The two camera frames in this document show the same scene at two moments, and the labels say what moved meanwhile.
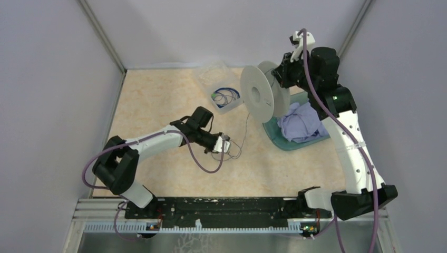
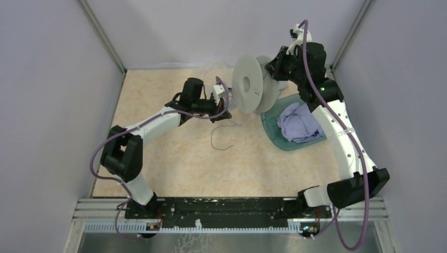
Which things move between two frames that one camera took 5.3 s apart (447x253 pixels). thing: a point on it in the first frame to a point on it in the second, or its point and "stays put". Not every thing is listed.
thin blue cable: (240, 147) to (234, 124)
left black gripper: (206, 151) to (219, 109)
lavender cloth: (302, 124) stays put
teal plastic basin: (272, 128) stays put
